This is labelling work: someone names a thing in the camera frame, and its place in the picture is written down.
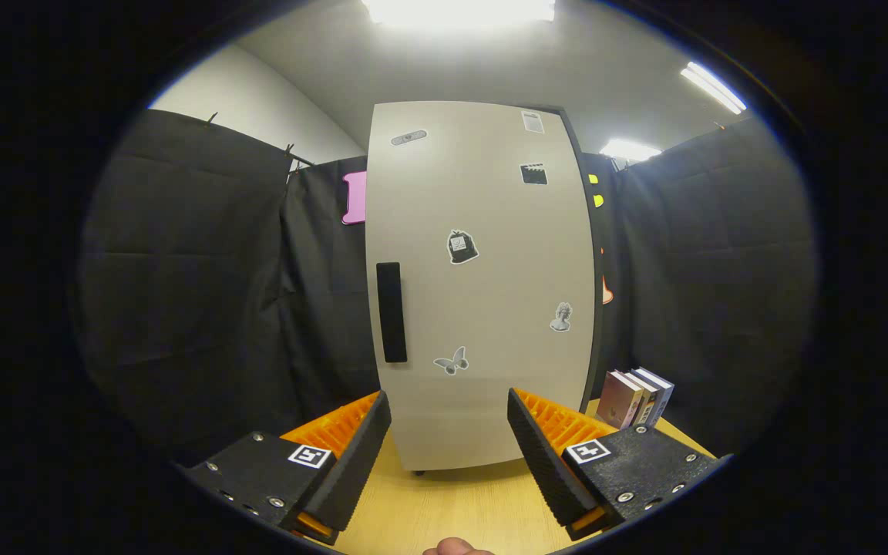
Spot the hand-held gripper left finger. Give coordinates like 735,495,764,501
182,389,392,547

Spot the long ceiling tube light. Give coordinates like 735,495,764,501
679,62,747,115

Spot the wide ceiling light panel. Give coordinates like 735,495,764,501
363,0,557,28

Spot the black door handle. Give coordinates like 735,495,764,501
376,262,409,364

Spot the beige cabinet door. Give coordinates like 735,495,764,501
365,100,596,473

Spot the brown cover book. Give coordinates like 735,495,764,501
621,372,659,427

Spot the black backdrop cloth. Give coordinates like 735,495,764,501
78,108,819,463

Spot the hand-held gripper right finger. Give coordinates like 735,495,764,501
507,388,726,542

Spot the small ceiling light panel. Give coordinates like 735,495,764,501
600,139,662,163

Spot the dark grey cabinet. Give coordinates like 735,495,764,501
412,104,605,476

